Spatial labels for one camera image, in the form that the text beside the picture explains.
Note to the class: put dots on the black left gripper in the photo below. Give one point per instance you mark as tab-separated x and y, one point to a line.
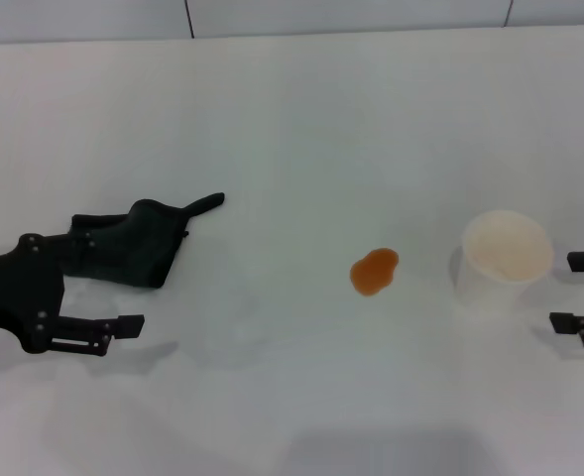
14	292

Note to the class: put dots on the orange brown liquid stain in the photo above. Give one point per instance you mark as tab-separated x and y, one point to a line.
373	273

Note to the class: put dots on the dark blue rag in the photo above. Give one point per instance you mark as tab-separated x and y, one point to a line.
143	238

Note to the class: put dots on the white paper cup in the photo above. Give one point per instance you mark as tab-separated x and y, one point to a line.
504	258

